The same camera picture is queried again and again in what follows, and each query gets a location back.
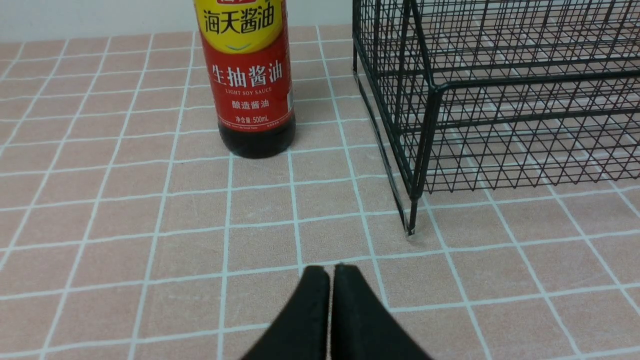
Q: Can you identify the soy sauce bottle red label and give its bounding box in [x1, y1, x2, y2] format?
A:
[193, 0, 297, 159]

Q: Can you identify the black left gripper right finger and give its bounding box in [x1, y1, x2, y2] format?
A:
[330, 263, 431, 360]

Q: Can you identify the black wire mesh rack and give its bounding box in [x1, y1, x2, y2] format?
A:
[351, 0, 640, 235]

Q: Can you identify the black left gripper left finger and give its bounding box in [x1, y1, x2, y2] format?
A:
[242, 265, 330, 360]

